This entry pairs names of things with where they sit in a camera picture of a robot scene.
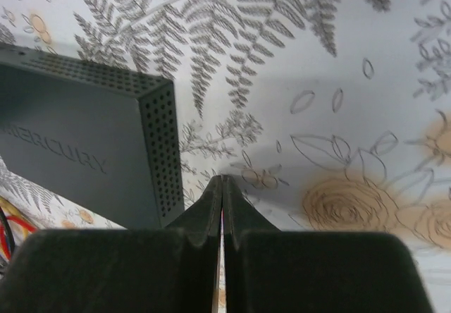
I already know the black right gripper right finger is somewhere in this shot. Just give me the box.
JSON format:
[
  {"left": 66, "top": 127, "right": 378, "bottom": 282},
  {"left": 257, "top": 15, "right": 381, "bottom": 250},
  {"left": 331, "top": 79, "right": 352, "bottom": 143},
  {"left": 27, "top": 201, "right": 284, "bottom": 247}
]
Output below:
[{"left": 222, "top": 176, "right": 432, "bottom": 312}]

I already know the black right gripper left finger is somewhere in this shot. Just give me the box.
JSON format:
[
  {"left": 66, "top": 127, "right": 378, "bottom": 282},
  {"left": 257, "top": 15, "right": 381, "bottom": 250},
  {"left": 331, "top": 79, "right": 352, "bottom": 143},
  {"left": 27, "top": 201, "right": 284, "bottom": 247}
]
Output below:
[{"left": 1, "top": 176, "right": 222, "bottom": 312}]

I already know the black network switch box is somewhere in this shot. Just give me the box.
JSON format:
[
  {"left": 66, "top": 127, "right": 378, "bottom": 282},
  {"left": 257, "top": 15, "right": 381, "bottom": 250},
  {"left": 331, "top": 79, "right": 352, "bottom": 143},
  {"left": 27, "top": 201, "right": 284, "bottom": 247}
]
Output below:
[{"left": 1, "top": 44, "right": 184, "bottom": 229}]

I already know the black ethernet cable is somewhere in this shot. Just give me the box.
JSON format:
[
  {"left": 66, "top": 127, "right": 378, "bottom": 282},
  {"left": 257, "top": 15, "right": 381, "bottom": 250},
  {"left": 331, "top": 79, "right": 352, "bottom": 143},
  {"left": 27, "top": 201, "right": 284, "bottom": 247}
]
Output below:
[{"left": 0, "top": 209, "right": 17, "bottom": 257}]

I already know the yellow ethernet cable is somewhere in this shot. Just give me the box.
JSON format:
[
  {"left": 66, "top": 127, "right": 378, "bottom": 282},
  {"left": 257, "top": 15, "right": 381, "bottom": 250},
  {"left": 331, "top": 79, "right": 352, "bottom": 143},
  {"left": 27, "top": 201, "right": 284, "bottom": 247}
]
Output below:
[{"left": 0, "top": 195, "right": 38, "bottom": 243}]

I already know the floral patterned table mat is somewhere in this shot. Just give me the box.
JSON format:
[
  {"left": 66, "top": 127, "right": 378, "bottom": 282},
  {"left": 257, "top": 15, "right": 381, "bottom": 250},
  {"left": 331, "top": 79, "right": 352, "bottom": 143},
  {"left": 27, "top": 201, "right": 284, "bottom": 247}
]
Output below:
[{"left": 1, "top": 0, "right": 450, "bottom": 312}]

